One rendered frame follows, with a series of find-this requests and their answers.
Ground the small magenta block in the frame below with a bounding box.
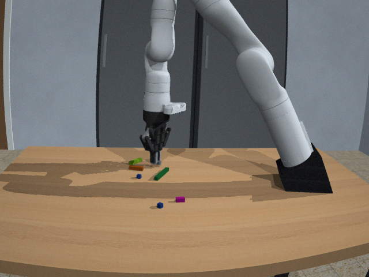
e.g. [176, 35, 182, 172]
[176, 197, 185, 203]

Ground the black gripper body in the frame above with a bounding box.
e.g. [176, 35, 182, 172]
[143, 109, 170, 141]

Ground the orange rod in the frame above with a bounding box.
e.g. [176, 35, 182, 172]
[129, 165, 144, 171]

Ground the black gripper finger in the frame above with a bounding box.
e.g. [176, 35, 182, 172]
[158, 127, 171, 161]
[140, 128, 160, 164]

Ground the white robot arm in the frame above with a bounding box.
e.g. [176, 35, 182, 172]
[144, 0, 313, 167]

